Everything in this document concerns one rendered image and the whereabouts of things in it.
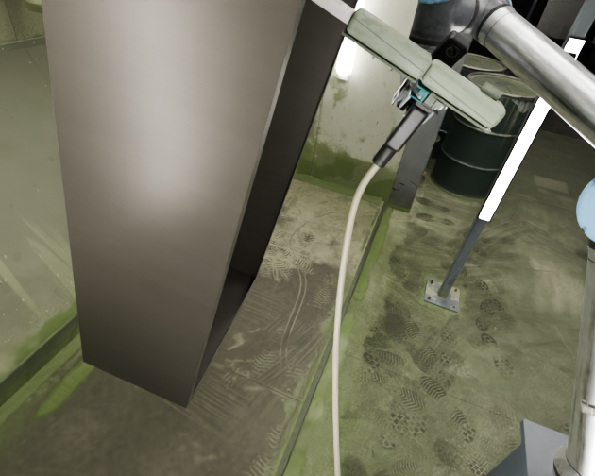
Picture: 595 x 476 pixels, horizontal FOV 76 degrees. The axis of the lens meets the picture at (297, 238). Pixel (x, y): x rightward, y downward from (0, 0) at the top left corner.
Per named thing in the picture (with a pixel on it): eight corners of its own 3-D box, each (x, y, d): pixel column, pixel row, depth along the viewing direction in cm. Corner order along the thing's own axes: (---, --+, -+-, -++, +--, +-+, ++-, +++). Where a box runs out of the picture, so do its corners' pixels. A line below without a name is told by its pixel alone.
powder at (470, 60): (507, 64, 353) (507, 63, 352) (500, 76, 314) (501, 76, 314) (449, 51, 370) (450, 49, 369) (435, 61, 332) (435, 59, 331)
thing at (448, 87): (426, 188, 82) (513, 96, 67) (426, 200, 78) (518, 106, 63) (229, 60, 77) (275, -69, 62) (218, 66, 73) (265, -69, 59)
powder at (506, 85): (461, 72, 314) (462, 70, 313) (527, 81, 312) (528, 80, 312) (477, 93, 272) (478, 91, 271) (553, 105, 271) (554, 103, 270)
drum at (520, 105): (425, 163, 369) (460, 67, 313) (484, 173, 368) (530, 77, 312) (434, 195, 324) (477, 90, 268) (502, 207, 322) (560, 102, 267)
